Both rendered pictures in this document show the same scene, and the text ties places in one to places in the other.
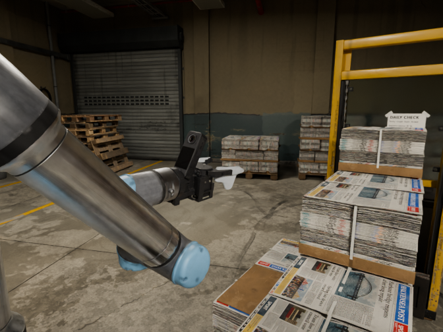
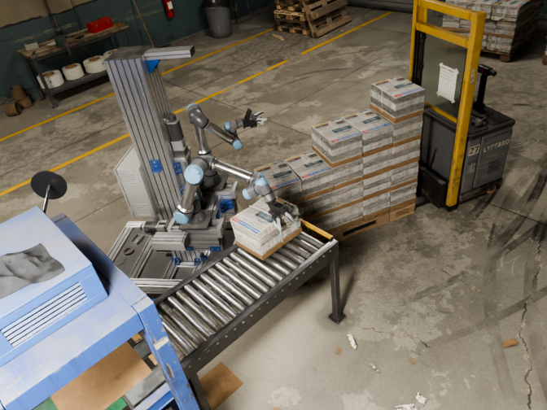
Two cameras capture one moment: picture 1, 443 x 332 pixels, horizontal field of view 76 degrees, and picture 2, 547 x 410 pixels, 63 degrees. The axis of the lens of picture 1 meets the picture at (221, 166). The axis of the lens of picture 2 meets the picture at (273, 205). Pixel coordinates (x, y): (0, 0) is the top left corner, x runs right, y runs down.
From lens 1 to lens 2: 3.25 m
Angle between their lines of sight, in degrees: 44
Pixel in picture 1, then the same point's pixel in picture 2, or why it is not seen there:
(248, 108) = not seen: outside the picture
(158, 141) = not seen: outside the picture
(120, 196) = (219, 132)
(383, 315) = (307, 172)
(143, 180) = (232, 124)
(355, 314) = (299, 170)
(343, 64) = (422, 14)
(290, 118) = not seen: outside the picture
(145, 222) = (225, 136)
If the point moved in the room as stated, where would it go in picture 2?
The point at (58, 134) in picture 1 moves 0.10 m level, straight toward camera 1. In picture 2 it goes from (208, 124) to (206, 130)
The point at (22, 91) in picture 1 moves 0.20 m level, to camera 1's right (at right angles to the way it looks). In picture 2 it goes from (203, 120) to (224, 124)
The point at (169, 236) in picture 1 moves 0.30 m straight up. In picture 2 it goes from (230, 138) to (224, 104)
